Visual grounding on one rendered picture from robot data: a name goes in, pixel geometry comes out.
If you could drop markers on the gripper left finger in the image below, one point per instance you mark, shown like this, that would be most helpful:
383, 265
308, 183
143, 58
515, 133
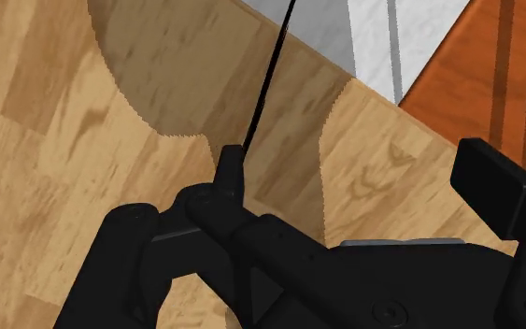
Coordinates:
128, 255

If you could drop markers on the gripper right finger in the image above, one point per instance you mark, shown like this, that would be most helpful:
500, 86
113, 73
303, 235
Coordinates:
495, 187

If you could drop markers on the thin black rod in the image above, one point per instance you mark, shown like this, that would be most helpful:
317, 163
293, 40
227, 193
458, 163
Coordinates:
267, 82

